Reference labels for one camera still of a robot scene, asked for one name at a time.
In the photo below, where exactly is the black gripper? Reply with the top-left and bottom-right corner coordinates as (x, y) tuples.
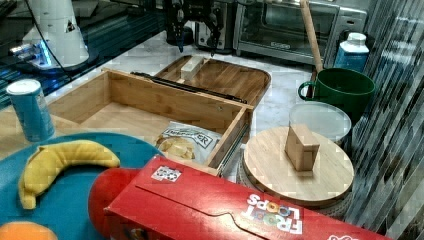
(164, 0), (222, 56)

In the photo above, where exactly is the butter stick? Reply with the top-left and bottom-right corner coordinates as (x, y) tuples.
(180, 56), (204, 80)

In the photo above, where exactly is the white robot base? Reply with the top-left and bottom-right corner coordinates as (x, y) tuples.
(10, 0), (89, 70)

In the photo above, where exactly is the wooden cutting board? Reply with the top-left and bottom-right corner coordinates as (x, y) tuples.
(156, 55), (271, 108)

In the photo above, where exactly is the black two-slot toaster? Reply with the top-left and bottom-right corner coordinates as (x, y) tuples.
(195, 0), (234, 54)

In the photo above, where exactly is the silver toaster oven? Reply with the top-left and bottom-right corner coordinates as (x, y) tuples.
(233, 0), (370, 68)

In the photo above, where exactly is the wooden drawer box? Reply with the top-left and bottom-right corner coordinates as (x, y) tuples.
(46, 69), (253, 176)

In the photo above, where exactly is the chips bag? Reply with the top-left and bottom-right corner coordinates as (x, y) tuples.
(155, 121), (222, 164)

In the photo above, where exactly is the white jar wooden lid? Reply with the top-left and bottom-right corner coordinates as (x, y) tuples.
(236, 127), (354, 220)

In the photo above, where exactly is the blue white-capped bottle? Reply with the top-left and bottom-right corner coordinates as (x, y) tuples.
(334, 32), (369, 72)

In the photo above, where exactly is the green mug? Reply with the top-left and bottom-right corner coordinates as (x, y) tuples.
(297, 68), (376, 125)

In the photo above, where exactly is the red Froot Loops box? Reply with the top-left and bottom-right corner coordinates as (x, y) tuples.
(105, 156), (391, 240)

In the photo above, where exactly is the red apple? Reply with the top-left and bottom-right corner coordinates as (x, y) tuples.
(88, 168), (139, 239)

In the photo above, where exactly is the blue can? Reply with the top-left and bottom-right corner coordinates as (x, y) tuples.
(6, 79), (55, 142)

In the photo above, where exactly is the yellow banana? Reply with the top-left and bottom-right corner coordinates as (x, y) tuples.
(18, 140), (120, 210)

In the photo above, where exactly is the teal plate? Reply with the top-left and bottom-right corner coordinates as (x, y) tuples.
(0, 132), (159, 240)

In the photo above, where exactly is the orange fruit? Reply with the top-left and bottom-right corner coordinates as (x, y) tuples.
(0, 222), (58, 240)

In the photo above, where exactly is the black drawer handle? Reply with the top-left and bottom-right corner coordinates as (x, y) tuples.
(130, 71), (247, 104)

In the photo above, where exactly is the wooden utensil handle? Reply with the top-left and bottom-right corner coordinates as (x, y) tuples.
(300, 0), (323, 72)

